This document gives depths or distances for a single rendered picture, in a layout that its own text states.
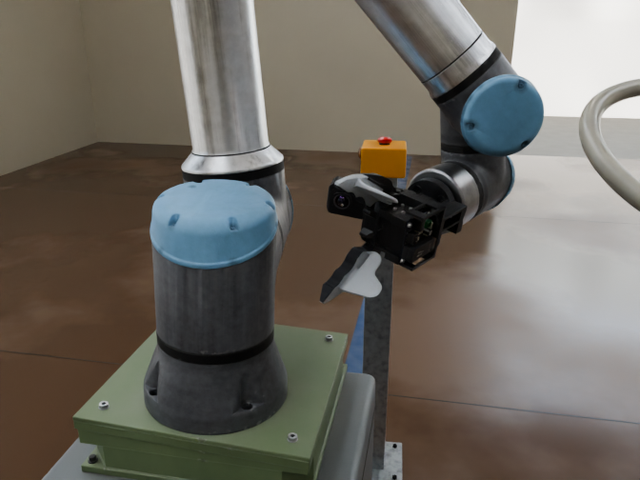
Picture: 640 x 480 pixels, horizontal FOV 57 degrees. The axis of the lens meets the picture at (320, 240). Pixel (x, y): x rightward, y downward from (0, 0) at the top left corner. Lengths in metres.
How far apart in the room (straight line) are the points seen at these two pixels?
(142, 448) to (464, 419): 1.70
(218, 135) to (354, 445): 0.46
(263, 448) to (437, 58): 0.48
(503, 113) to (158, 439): 0.55
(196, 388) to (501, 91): 0.48
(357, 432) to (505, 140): 0.45
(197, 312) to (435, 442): 1.63
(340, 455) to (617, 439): 1.71
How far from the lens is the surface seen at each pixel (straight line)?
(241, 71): 0.82
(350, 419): 0.89
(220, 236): 0.65
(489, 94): 0.67
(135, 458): 0.81
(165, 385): 0.76
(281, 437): 0.75
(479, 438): 2.28
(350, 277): 0.71
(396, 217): 0.68
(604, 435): 2.44
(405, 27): 0.67
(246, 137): 0.83
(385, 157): 1.57
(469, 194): 0.79
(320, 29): 6.66
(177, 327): 0.71
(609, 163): 0.91
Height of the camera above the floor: 1.39
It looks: 20 degrees down
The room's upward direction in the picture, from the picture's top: straight up
